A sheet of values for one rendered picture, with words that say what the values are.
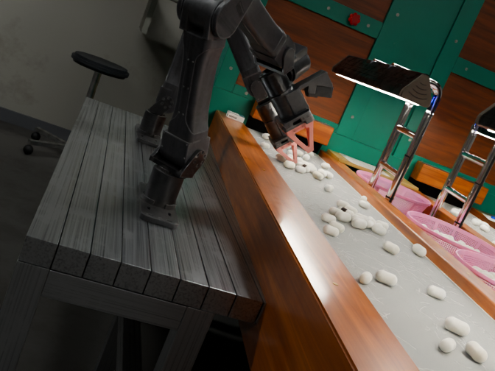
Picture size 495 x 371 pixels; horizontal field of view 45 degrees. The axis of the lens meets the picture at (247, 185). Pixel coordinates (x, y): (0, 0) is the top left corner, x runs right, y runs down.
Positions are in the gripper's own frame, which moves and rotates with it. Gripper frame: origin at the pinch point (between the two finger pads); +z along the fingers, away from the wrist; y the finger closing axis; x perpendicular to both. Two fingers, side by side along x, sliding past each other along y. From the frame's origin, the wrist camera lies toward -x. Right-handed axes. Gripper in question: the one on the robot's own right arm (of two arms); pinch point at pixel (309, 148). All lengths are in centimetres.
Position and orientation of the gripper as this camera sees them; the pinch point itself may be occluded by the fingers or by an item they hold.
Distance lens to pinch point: 135.4
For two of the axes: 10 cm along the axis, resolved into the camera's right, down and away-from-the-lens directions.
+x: -8.8, 4.8, 0.2
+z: 4.6, 8.3, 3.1
